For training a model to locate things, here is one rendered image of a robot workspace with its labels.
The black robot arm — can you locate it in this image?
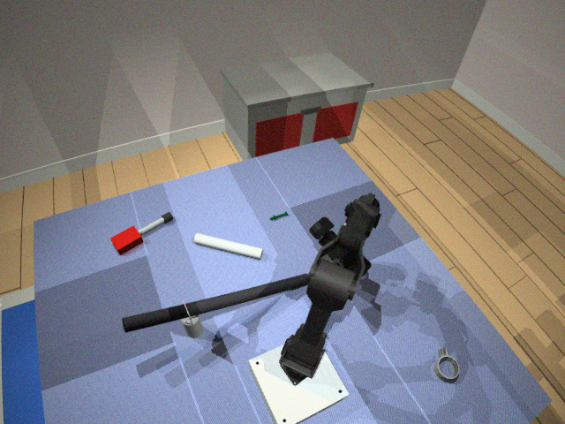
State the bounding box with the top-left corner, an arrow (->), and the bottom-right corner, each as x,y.
279,193 -> 381,386

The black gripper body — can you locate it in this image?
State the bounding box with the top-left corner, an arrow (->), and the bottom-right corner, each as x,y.
309,217 -> 372,276

